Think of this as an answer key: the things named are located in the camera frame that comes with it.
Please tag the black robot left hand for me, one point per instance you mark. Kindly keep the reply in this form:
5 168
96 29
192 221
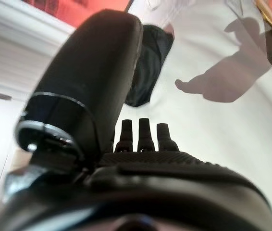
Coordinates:
90 72

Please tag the black cloth garment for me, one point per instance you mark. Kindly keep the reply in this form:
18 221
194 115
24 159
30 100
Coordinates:
150 67

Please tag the red city wall mural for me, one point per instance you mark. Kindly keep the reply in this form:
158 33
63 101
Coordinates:
78 9

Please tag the white curtain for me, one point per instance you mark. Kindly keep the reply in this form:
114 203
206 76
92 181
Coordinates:
6 60

